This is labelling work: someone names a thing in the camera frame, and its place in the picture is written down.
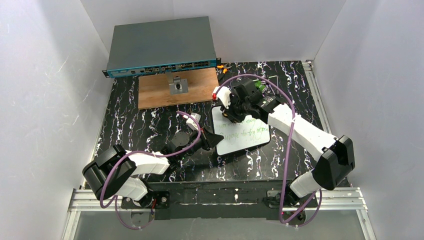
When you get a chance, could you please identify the white dry-erase board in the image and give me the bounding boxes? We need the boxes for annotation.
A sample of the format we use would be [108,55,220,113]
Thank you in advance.
[211,106,271,156]

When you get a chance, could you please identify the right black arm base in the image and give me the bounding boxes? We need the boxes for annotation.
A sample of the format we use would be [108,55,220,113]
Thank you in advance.
[262,179,322,229]

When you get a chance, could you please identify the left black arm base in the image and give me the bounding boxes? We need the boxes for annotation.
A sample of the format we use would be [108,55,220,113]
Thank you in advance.
[121,191,171,209]

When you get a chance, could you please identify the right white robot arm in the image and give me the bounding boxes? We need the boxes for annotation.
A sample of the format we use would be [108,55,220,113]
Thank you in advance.
[213,79,355,205]

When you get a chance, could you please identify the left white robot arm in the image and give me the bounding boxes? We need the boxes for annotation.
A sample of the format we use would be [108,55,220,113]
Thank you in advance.
[82,128,224,208]

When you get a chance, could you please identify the metal whiteboard stand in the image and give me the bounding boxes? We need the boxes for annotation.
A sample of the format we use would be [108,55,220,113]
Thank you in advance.
[262,75,279,93]

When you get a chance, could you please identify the green white marker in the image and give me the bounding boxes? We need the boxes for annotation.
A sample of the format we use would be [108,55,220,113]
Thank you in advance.
[253,79,268,94]

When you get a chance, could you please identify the black marble pattern mat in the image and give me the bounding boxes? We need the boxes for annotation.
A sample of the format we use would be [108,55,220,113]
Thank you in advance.
[95,61,322,182]

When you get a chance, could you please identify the brown wooden board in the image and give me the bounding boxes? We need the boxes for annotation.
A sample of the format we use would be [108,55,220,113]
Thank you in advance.
[138,68,219,110]

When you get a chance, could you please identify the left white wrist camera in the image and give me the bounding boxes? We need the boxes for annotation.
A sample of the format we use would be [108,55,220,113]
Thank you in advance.
[186,112,201,131]

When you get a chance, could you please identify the orange handled pliers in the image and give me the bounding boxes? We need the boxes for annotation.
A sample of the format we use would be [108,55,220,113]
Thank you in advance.
[217,63,232,81]

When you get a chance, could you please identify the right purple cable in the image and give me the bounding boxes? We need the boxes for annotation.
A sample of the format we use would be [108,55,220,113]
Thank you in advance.
[215,74,323,228]

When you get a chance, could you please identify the purple cable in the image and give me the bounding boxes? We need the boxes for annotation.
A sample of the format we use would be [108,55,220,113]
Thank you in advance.
[215,74,323,228]
[98,110,203,231]

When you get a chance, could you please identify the grey metal bracket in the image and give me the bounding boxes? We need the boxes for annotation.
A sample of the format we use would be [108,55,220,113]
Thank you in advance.
[165,72,189,95]

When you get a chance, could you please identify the grey network switch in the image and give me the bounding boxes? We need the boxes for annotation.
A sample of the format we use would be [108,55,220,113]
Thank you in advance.
[104,16,221,78]

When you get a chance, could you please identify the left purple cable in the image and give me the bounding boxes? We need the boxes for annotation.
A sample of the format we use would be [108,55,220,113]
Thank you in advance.
[98,110,203,231]

